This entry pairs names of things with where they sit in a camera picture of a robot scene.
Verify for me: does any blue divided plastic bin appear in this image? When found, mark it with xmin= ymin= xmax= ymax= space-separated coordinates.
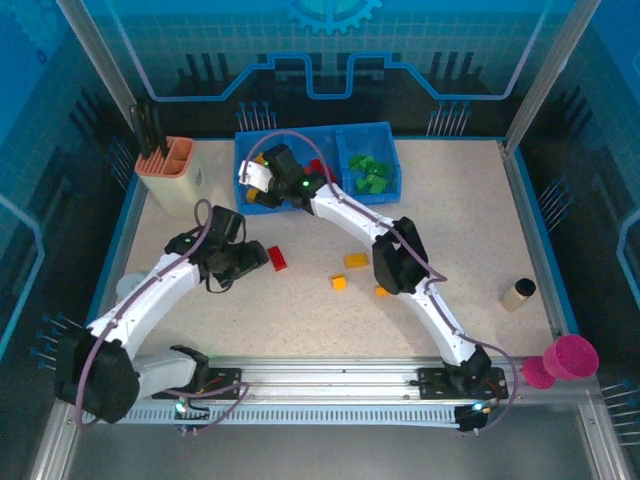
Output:
xmin=233 ymin=121 xmax=404 ymax=217

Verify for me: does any orange and beige utensil holder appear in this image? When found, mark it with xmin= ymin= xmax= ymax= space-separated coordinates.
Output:
xmin=133 ymin=136 xmax=207 ymax=217

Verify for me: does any beige bottle with black cap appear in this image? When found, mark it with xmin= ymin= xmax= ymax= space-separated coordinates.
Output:
xmin=498 ymin=277 xmax=538 ymax=314

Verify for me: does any pink goblet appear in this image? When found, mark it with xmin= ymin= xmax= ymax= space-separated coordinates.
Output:
xmin=521 ymin=334 xmax=601 ymax=392

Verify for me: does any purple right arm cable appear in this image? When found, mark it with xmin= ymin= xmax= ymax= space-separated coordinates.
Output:
xmin=243 ymin=129 xmax=519 ymax=436

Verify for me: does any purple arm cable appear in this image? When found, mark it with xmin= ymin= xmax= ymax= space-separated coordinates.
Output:
xmin=243 ymin=129 xmax=519 ymax=436
xmin=74 ymin=198 xmax=252 ymax=431

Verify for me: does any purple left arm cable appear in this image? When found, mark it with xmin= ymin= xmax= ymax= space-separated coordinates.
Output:
xmin=74 ymin=198 xmax=252 ymax=431

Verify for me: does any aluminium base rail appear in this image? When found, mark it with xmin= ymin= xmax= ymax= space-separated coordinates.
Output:
xmin=134 ymin=353 xmax=506 ymax=407

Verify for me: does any black utensil handle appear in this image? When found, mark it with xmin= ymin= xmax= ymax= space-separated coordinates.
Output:
xmin=130 ymin=102 xmax=151 ymax=156
xmin=149 ymin=103 xmax=169 ymax=155

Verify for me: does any slotted grey cable duct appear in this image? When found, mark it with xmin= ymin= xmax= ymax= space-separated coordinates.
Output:
xmin=147 ymin=403 xmax=464 ymax=429

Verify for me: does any aluminium frame post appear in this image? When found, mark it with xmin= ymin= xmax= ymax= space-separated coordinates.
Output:
xmin=54 ymin=0 xmax=151 ymax=142
xmin=504 ymin=0 xmax=602 ymax=152

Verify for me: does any aluminium side rail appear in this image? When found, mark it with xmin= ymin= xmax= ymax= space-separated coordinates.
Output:
xmin=497 ymin=139 xmax=569 ymax=337

